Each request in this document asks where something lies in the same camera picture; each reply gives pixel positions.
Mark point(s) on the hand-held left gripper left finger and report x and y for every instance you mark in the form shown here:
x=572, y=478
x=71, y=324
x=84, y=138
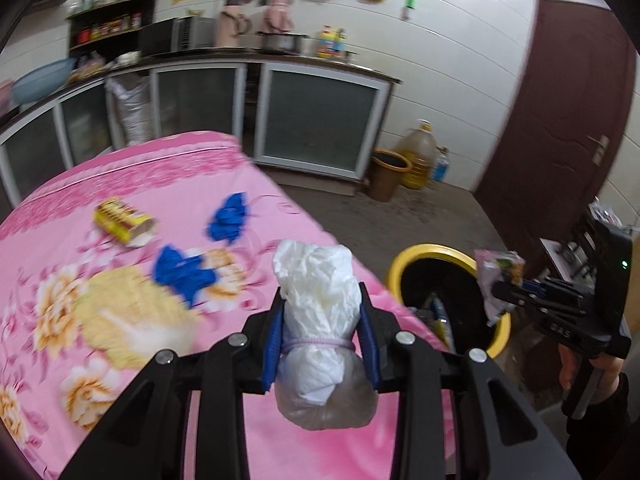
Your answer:
x=272, y=345

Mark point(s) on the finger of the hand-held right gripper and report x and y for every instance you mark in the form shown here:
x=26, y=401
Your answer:
x=530, y=302
x=560, y=289

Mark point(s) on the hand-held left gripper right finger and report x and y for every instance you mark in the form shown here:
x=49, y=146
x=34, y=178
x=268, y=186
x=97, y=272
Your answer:
x=368, y=345

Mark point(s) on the white green printed snack wrapper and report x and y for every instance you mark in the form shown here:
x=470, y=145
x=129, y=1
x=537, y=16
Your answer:
x=497, y=270

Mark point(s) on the white plastic bag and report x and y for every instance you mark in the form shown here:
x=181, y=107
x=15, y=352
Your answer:
x=320, y=300

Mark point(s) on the black bin with yellow rim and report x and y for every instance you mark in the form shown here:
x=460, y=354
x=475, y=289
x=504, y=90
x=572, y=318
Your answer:
x=460, y=270

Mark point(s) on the person's right forearm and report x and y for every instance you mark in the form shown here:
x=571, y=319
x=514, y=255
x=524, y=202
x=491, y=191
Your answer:
x=605, y=440

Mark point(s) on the person's right hand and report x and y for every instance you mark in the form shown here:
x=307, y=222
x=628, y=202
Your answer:
x=566, y=367

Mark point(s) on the crumpled blue plastic glove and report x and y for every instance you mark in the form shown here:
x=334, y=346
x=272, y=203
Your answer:
x=182, y=272
x=227, y=217

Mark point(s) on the small blue label bottle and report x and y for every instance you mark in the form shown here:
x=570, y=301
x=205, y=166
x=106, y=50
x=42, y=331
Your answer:
x=440, y=167

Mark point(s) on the brown plastic bucket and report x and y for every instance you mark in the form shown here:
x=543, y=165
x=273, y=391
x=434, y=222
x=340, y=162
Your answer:
x=387, y=177

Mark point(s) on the brown wooden door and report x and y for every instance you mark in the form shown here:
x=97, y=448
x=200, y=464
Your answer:
x=555, y=110

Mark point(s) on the large cooking oil jug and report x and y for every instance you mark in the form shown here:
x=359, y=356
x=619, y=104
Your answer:
x=420, y=160

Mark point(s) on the yellow red carton box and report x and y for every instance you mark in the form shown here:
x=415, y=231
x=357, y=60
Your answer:
x=122, y=220

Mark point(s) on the pink floral blanket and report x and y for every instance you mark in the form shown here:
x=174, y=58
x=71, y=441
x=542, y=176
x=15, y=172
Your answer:
x=75, y=285

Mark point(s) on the kitchen counter cabinet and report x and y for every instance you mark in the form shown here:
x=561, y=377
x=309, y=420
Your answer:
x=315, y=115

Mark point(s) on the white woven sack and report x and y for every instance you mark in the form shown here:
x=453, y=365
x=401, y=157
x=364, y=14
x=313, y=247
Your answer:
x=132, y=110

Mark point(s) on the steel cooking pot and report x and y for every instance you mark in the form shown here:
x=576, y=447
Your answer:
x=280, y=43

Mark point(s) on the yellow detergent bottle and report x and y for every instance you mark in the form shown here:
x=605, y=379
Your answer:
x=330, y=45

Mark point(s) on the beige thermos jug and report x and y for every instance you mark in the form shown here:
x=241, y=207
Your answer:
x=229, y=27

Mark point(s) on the green and white brush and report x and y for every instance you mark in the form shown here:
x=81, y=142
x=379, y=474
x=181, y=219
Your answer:
x=410, y=5

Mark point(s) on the stack of white bowls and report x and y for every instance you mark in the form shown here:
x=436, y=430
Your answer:
x=127, y=57

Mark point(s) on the black microwave oven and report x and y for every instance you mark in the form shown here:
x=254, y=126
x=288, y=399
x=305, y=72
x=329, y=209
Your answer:
x=170, y=35

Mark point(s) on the pink thermos jug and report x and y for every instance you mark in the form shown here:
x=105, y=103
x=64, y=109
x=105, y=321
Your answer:
x=279, y=15

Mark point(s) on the bag of bread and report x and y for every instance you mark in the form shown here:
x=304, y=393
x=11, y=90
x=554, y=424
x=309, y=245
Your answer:
x=90, y=66

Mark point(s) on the blue plastic basket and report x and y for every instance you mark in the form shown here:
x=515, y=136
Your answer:
x=42, y=80

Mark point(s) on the row of spice jars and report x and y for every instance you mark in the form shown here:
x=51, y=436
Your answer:
x=112, y=26

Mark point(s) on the dark wooden shelf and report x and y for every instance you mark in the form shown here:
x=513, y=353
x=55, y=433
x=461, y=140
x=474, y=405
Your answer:
x=147, y=10

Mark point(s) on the pink plastic colander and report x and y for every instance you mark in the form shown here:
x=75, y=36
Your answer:
x=5, y=95

